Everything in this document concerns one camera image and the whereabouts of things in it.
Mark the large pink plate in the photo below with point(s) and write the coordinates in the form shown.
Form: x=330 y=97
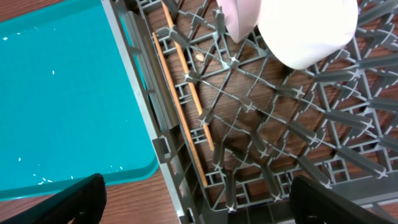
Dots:
x=240 y=16

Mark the wooden chopstick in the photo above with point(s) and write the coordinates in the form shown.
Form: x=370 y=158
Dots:
x=186 y=71
x=180 y=111

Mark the grey dishwasher rack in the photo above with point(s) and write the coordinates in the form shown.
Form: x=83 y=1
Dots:
x=334 y=122

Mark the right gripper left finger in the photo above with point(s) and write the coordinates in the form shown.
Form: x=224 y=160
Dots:
x=83 y=202

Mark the teal serving tray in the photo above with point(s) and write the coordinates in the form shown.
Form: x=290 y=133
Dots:
x=67 y=107

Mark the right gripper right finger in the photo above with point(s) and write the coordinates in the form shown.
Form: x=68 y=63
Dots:
x=311 y=202

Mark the cream bowl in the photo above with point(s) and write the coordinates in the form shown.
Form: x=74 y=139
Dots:
x=300 y=33

